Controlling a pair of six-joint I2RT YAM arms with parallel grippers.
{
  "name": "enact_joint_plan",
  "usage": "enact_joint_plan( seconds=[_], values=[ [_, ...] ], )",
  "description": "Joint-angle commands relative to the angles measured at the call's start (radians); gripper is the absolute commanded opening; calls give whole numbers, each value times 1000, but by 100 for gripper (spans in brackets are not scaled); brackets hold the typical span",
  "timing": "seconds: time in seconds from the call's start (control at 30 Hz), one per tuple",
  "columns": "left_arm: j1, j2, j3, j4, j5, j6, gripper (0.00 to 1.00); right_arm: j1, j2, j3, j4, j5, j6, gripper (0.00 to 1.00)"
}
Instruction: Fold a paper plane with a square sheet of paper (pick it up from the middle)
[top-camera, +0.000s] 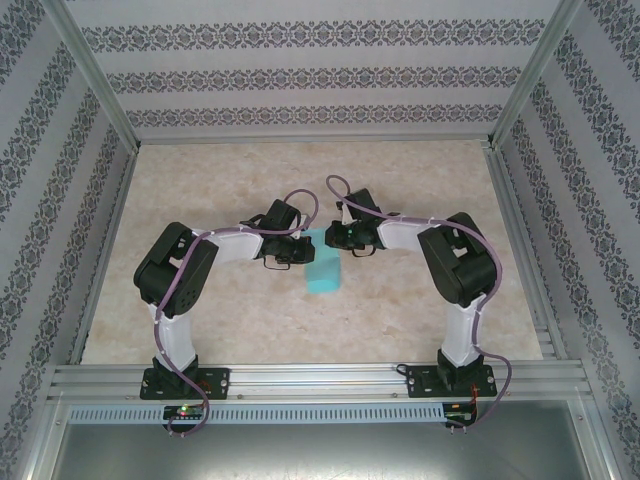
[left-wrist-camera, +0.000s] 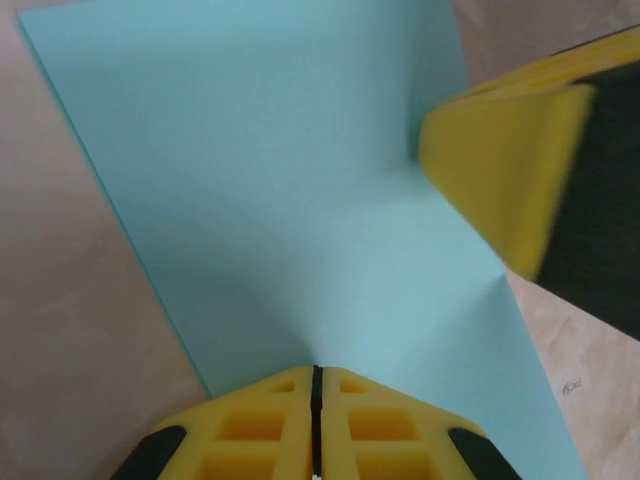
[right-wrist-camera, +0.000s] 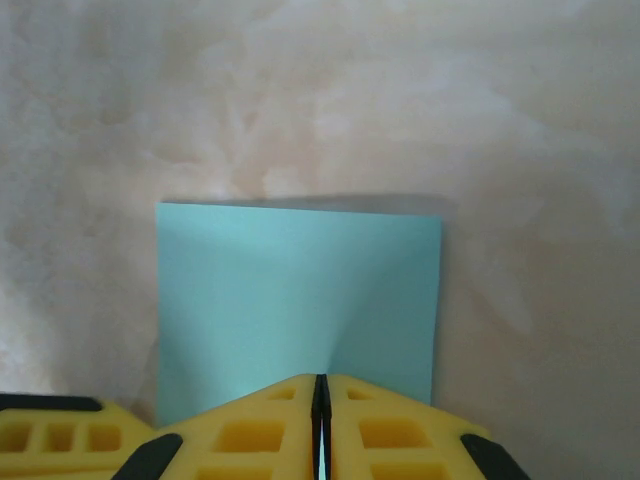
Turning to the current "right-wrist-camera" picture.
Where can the teal paper sheet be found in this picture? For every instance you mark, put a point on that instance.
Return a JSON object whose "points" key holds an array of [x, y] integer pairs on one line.
{"points": [[300, 290]]}

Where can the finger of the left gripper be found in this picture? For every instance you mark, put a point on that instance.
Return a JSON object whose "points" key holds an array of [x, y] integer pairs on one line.
{"points": [[60, 460]]}

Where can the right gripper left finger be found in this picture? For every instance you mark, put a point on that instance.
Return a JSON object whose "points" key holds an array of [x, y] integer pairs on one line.
{"points": [[250, 435]]}

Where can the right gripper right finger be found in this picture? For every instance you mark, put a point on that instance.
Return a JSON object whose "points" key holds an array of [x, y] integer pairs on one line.
{"points": [[390, 435]]}

